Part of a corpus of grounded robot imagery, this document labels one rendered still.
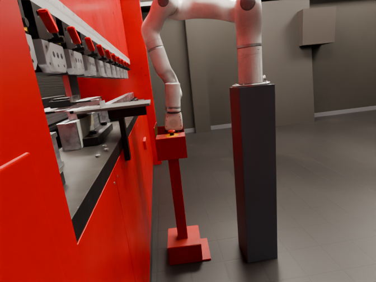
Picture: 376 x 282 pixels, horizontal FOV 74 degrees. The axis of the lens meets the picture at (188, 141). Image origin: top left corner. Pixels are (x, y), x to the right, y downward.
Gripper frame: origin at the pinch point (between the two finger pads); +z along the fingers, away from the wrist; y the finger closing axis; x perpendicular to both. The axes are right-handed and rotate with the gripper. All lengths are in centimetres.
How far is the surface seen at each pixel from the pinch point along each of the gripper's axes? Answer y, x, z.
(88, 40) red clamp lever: -32, -36, -49
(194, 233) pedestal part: 11, -4, 61
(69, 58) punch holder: -33, -54, -41
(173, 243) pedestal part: -2, -11, 62
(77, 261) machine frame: -5, -128, -23
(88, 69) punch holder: -34, -34, -38
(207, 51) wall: 66, 349, -83
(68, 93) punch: -37, -49, -29
